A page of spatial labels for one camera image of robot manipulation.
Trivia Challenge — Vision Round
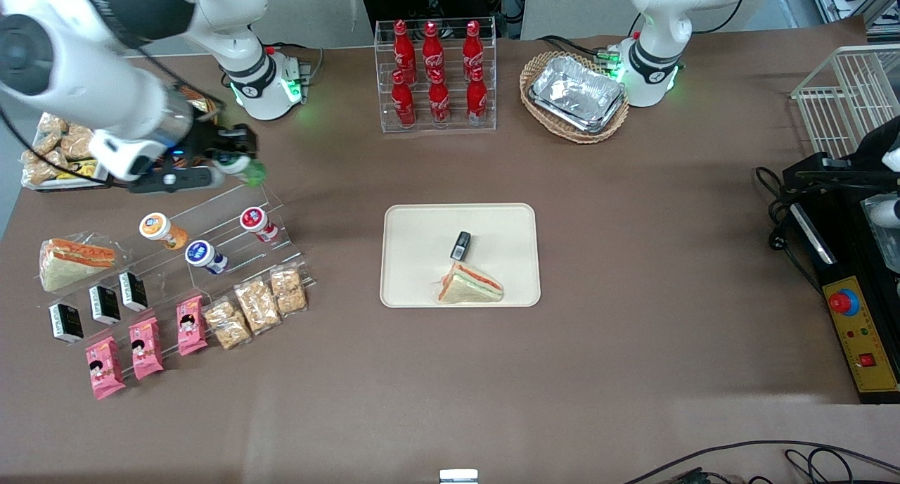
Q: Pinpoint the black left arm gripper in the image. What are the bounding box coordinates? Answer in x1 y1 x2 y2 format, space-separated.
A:
796 115 900 186

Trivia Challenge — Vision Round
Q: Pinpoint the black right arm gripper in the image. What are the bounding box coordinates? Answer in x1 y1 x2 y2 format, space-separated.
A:
179 118 258 175

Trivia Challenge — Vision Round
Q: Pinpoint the green gum bottle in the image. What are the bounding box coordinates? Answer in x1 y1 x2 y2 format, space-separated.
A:
213 152 268 186

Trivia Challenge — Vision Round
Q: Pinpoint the grey arm base connector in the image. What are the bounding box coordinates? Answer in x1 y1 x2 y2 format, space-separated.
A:
281 55 314 95

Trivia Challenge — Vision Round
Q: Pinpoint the red gum bottle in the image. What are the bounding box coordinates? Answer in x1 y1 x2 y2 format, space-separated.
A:
240 207 280 244

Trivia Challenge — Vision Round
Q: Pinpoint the orange gum bottle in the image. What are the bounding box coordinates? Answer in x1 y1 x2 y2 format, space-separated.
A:
139 212 189 250

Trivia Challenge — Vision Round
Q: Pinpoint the blue gum bottle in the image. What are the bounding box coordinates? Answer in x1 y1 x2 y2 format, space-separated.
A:
185 240 229 275

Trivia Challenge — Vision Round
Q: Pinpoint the beige plastic tray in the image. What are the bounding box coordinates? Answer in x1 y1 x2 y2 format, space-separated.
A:
380 203 542 309

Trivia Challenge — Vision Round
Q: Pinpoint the aluminium foil tray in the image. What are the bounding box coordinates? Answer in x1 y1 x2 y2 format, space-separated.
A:
531 55 626 129
527 94 625 134

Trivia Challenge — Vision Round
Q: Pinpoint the round brown wicker basket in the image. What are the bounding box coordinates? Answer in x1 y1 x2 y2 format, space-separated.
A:
169 83 227 119

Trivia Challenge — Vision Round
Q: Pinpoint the black yellow control box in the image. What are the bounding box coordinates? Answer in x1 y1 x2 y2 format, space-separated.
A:
780 157 900 405

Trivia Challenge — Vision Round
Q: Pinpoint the clear acrylic stepped stand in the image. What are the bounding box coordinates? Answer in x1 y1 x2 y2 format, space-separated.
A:
34 178 315 399

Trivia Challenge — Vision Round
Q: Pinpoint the red emergency stop button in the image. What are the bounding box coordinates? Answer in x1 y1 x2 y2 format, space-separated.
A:
828 289 860 317

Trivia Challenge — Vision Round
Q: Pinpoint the clear brown cracker packet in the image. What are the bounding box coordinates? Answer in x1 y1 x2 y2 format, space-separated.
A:
204 298 252 350
233 280 282 335
270 266 309 316

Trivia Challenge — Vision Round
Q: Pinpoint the pink snack packet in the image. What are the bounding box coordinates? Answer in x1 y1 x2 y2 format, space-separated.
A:
129 317 165 381
85 336 127 400
176 295 210 357

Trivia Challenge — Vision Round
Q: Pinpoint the red cola bottle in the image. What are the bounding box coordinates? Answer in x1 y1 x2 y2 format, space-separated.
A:
392 19 417 84
462 20 484 80
391 69 417 127
466 68 489 122
428 69 451 125
422 21 445 82

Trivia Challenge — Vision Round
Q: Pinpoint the white rectangular bin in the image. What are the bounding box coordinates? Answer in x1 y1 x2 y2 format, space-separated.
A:
21 111 113 191

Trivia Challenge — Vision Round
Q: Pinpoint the wrapped triangle sandwich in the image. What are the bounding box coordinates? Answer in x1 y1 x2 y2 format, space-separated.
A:
39 238 117 293
437 262 505 305

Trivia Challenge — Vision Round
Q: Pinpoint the clear acrylic bottle rack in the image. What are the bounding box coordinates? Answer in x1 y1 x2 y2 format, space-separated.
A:
375 16 497 133

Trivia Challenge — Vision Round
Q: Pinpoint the oval light wicker basket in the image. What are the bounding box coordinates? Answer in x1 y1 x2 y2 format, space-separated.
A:
520 51 631 145

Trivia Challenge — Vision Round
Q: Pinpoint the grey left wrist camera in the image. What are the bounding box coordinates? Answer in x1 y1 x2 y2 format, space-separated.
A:
863 197 900 229

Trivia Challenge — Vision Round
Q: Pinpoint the white wire basket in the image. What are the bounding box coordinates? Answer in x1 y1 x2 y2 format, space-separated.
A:
791 44 900 161

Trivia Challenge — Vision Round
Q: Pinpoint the black power cable with plug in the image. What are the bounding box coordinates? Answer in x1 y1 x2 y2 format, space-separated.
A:
756 166 823 295

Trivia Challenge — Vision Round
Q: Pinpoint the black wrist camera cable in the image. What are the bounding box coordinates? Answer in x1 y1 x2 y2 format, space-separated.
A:
0 37 227 189

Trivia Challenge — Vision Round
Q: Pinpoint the black arm base cable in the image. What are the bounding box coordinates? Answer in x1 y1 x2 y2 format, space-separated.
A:
538 34 621 61
264 42 324 85

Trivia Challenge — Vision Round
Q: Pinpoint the aluminium frame shelf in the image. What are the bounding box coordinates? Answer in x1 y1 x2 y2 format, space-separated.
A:
805 0 900 45

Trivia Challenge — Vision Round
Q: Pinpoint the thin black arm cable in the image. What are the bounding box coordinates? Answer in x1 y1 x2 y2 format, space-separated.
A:
693 0 747 36

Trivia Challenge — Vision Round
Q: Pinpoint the long black cable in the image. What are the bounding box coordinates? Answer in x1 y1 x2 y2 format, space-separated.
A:
622 440 900 484

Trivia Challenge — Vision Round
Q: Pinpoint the looped black cable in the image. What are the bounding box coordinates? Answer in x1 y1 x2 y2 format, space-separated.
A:
784 449 867 484

